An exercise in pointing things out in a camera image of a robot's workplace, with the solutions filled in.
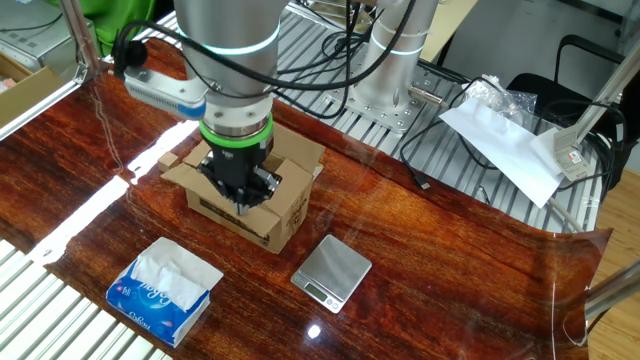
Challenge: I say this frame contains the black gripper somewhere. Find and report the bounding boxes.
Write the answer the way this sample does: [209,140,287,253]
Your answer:
[198,142,282,215]

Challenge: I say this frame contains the brown cardboard box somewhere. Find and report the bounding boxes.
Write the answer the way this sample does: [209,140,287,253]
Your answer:
[160,122,326,255]

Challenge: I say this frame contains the large open cardboard carton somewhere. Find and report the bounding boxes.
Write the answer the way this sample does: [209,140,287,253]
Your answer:
[0,52,66,129]

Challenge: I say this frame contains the small light wooden block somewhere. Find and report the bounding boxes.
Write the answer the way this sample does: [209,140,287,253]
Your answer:
[157,151,181,174]

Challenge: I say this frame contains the silver digital scale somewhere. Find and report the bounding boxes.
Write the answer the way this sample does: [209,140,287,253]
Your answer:
[290,233,374,315]

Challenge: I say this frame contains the blue tissue pack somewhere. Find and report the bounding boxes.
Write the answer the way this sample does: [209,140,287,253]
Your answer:
[105,236,225,349]

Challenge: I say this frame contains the green shirt torso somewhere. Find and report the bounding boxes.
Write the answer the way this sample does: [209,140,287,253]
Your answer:
[47,0,161,56]

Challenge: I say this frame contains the wood grain table mat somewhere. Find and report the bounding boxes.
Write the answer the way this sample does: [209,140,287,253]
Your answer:
[0,37,614,360]

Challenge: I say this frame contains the grey equipment case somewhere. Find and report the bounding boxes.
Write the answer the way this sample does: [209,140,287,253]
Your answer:
[0,0,99,74]

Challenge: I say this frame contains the white paper sheet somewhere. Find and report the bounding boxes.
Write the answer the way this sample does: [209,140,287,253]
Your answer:
[438,97,566,210]

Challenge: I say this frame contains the clear plastic bag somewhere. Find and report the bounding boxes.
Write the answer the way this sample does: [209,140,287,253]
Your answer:
[459,73,539,126]

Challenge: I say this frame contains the black office chair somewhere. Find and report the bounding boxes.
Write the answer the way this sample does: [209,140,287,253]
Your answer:
[507,33,640,176]

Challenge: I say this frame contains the white adapter with red label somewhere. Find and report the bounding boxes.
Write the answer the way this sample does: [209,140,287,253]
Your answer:
[552,127,591,182]

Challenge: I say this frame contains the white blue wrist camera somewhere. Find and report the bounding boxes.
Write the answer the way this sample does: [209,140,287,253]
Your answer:
[122,64,209,122]

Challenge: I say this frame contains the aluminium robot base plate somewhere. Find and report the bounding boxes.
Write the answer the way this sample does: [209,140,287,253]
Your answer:
[344,64,451,135]

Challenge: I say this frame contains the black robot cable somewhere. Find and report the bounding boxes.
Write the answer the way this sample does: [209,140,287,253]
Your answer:
[112,0,419,121]

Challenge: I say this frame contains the black USB cable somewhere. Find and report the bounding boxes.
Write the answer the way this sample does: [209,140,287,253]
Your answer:
[398,74,501,192]

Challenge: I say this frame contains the aluminium frame post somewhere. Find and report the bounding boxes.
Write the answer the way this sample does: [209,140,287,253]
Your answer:
[58,0,104,85]
[584,258,640,322]
[574,37,640,146]

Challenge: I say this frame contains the white cable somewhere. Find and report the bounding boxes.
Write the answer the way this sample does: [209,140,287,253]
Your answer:
[547,197,585,234]

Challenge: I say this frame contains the thin black cable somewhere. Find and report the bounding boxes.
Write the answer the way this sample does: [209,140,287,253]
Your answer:
[542,98,629,194]

